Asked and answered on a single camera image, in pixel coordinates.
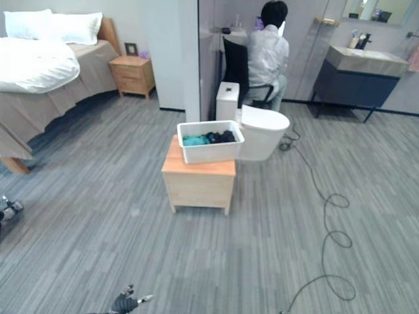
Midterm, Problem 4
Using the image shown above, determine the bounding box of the teal cloth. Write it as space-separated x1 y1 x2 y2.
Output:
182 135 211 147

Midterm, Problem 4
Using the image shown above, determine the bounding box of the white desk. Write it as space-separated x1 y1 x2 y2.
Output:
209 26 249 46

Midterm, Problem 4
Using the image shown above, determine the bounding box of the white pillow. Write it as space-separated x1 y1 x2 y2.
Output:
3 9 54 41
48 12 103 46

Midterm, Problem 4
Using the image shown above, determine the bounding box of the beige bed sheet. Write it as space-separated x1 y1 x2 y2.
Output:
0 39 120 161

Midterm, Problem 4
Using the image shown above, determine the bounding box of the dark vanity cabinet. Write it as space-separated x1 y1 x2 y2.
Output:
310 60 401 124

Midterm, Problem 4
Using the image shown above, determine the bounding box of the black cloth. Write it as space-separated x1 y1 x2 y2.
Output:
204 130 237 145

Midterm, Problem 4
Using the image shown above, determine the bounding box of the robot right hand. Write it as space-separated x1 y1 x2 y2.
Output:
109 283 154 314

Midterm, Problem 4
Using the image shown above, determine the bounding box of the white duvet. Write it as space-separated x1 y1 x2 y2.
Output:
0 36 81 94

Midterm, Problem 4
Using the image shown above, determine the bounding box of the white laundry basket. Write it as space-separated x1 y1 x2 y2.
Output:
177 120 246 165

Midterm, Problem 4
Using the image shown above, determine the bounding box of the wall mirror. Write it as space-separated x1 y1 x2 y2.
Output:
342 0 414 26

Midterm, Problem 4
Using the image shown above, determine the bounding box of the small wooden cabinet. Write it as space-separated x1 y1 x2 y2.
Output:
161 133 236 216

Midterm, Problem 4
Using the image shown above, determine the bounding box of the black floor cable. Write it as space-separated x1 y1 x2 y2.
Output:
278 120 357 314

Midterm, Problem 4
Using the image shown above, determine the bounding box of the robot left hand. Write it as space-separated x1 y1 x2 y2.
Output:
0 195 24 223

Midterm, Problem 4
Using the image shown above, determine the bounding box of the black faucet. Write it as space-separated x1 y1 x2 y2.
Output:
356 33 373 50

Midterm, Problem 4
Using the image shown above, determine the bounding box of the pink towel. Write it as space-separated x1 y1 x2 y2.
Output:
407 44 419 74

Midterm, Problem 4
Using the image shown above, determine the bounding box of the wooden bed frame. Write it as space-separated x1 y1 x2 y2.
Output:
0 16 123 174

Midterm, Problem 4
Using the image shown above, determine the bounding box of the grey stone sink counter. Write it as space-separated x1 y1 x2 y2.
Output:
326 44 410 78

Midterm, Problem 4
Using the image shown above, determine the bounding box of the person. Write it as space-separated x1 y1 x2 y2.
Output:
245 0 291 112

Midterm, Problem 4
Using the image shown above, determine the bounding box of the black chair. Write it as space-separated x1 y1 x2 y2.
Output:
222 35 276 104

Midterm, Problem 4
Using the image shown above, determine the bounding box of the wooden nightstand with drawers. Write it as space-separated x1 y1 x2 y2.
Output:
109 55 156 100

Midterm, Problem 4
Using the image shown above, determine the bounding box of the white toilet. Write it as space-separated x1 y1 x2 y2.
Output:
215 81 291 162

